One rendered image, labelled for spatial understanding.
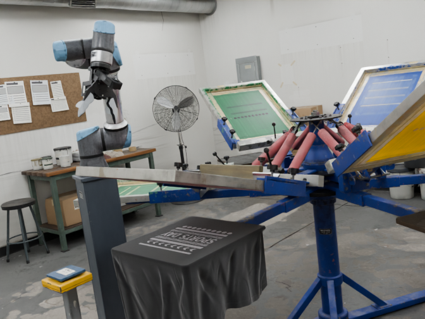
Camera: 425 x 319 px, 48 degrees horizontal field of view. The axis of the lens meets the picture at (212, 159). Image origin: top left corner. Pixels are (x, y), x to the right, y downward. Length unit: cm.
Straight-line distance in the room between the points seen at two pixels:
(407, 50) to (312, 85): 131
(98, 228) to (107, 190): 19
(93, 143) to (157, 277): 81
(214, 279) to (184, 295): 14
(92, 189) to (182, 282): 81
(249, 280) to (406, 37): 450
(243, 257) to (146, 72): 516
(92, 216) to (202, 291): 80
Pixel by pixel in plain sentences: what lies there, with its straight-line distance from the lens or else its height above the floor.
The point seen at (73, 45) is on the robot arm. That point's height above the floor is 176.
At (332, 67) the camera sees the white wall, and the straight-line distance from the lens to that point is 643.
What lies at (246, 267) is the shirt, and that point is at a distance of 198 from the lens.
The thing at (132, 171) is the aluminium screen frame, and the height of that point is 129.
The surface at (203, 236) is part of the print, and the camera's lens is 198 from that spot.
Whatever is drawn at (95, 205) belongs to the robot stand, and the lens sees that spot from 237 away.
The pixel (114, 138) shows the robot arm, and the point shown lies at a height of 136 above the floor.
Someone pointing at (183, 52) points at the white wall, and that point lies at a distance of 741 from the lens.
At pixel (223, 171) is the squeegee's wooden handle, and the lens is 217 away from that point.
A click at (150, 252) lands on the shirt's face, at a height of 95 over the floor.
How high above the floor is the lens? 155
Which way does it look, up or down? 9 degrees down
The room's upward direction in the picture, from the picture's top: 7 degrees counter-clockwise
